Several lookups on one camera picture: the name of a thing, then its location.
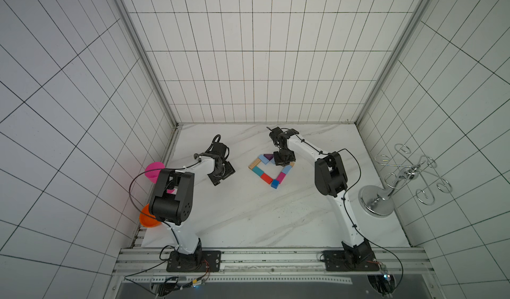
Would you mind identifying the light blue block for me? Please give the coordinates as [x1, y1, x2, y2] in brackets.
[258, 154, 272, 165]
[282, 165, 292, 174]

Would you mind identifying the magenta block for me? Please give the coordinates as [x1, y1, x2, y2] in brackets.
[276, 172, 286, 183]

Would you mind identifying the red block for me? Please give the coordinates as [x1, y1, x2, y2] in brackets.
[260, 173, 273, 185]

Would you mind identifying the dark blue cube block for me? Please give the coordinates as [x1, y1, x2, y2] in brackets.
[271, 180, 280, 189]

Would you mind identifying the teal block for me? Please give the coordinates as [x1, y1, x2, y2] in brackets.
[252, 166, 264, 177]

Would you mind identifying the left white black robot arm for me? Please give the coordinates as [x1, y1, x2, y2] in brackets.
[149, 134, 235, 268]

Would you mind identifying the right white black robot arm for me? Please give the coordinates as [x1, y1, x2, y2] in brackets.
[269, 127, 372, 270]

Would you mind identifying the magenta plastic goblet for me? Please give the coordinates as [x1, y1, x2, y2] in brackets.
[144, 162, 165, 184]

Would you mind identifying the orange plastic bowl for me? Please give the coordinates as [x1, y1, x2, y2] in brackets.
[139, 204, 162, 228]

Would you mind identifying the chrome wire cup rack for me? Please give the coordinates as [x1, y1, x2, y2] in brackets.
[358, 144, 453, 218]

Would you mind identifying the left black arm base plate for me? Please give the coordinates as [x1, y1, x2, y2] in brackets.
[166, 250, 222, 273]

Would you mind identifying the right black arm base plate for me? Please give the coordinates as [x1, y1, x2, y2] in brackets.
[319, 250, 380, 272]

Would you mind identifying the aluminium mounting rail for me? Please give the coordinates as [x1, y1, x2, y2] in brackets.
[113, 247, 433, 275]

